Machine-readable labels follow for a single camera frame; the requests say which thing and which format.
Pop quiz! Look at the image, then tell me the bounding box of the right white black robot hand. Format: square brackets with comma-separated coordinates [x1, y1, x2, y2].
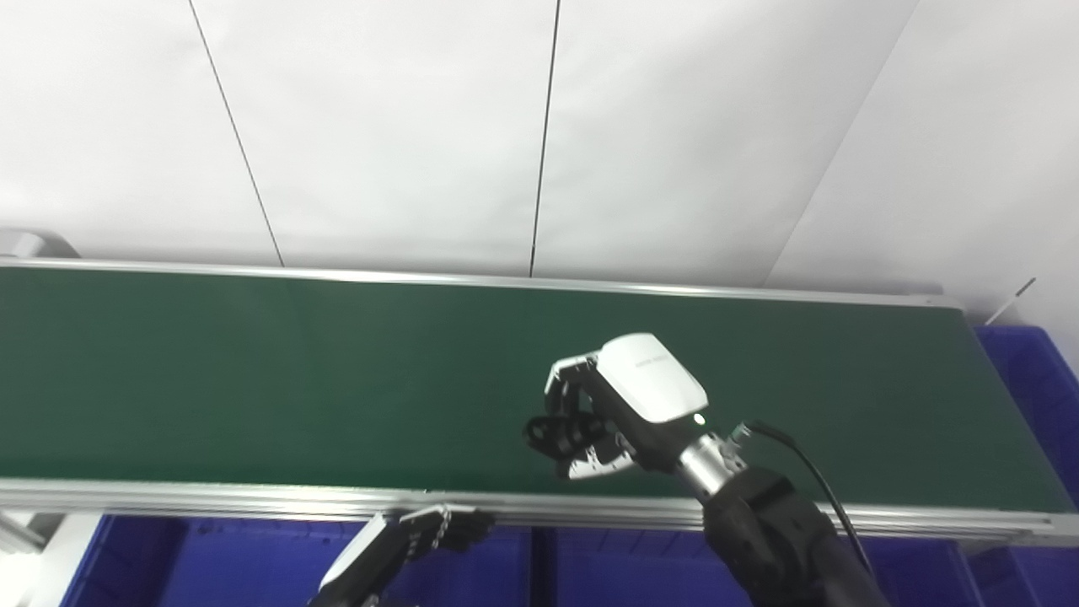
[543, 332, 710, 482]

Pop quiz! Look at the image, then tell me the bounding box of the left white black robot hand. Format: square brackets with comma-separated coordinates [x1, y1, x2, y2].
[307, 503, 497, 607]

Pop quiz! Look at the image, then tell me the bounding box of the black flanged metal part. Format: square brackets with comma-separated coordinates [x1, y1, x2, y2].
[522, 411, 622, 461]

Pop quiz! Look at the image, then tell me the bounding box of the green conveyor belt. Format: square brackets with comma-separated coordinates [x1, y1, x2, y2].
[0, 256, 1079, 545]
[0, 267, 1076, 514]

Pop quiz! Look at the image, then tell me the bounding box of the aluminium conveyor leg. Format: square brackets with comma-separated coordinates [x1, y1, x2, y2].
[0, 509, 62, 559]

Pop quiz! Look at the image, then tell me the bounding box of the grey conveyor motor housing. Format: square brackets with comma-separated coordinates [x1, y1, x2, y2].
[0, 228, 82, 261]

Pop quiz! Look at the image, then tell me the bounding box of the thin grey rod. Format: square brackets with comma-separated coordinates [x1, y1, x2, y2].
[984, 277, 1039, 326]

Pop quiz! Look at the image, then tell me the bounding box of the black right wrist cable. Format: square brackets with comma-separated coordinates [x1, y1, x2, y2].
[728, 419, 879, 584]

